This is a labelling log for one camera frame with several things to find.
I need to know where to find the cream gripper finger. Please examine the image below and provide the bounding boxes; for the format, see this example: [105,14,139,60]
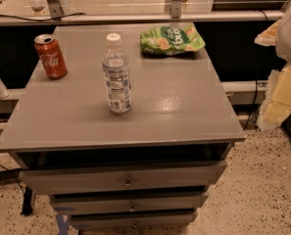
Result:
[254,21,280,47]

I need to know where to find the clear plastic water bottle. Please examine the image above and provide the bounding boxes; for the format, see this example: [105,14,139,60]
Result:
[102,33,131,114]

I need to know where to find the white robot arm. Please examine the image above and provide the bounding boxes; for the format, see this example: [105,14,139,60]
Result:
[254,6,291,62]

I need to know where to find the green rice chip bag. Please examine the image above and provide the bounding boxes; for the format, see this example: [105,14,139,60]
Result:
[140,23,206,56]

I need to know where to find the grey drawer cabinet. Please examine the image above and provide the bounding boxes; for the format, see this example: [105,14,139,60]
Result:
[0,23,247,231]

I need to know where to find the red cola can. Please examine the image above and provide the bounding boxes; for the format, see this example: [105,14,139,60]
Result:
[34,34,68,79]

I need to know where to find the bottom grey drawer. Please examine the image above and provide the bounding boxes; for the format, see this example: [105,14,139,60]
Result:
[70,210,197,230]

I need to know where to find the grey drawer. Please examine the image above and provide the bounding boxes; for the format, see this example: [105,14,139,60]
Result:
[50,190,209,215]
[70,210,197,230]
[20,161,226,195]

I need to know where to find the middle grey drawer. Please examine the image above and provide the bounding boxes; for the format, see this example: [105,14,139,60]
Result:
[50,190,209,215]

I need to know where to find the top grey drawer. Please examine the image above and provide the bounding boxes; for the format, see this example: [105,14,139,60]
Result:
[20,161,226,195]

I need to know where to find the blue tape on leg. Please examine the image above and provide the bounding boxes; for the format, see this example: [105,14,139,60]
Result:
[56,213,78,235]

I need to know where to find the grey metal rail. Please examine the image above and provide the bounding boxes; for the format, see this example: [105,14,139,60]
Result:
[0,10,284,26]

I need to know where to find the black cable at right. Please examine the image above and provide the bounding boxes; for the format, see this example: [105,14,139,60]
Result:
[243,79,261,131]

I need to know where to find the black cable on rail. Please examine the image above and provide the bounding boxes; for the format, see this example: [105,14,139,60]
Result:
[0,12,86,22]

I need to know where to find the black cable on floor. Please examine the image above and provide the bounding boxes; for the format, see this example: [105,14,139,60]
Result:
[0,152,25,194]

